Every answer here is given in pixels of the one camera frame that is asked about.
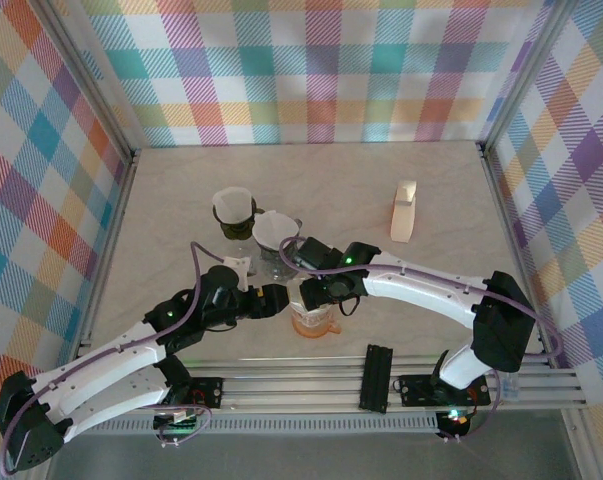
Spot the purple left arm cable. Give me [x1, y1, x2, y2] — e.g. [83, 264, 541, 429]
[0, 241, 235, 476]

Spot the olive green coffee dripper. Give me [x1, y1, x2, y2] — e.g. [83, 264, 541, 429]
[211, 192, 267, 241]

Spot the black rail bracket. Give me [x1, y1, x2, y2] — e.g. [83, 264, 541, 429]
[359, 343, 393, 415]

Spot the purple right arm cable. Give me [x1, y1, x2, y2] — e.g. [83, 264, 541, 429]
[278, 236, 564, 444]

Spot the grey slotted cable duct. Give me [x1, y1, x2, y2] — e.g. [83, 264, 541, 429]
[65, 417, 440, 435]

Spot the smoke grey coffee dripper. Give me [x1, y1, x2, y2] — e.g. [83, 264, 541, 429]
[252, 209, 305, 261]

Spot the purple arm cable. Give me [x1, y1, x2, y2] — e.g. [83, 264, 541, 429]
[0, 241, 235, 476]
[278, 236, 564, 444]

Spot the aluminium frame leg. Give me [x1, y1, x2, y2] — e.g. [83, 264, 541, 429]
[560, 407, 600, 480]

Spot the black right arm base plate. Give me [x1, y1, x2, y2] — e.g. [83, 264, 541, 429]
[393, 373, 492, 407]

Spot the aluminium front rail beam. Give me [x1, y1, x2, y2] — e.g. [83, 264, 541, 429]
[35, 352, 590, 416]

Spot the aluminium frame post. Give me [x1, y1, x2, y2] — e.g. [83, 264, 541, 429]
[475, 0, 585, 151]
[28, 0, 140, 166]

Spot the aluminium table side rail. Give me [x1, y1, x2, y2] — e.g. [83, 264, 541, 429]
[475, 142, 557, 361]
[68, 147, 142, 376]

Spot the stack of paper coffee filters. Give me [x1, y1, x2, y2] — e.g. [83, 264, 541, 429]
[389, 178, 419, 245]

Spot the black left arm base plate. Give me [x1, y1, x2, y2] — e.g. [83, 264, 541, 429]
[188, 375, 226, 403]

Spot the white paper coffee filter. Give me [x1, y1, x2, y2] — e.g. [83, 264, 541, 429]
[252, 209, 300, 251]
[290, 283, 312, 314]
[211, 186, 255, 225]

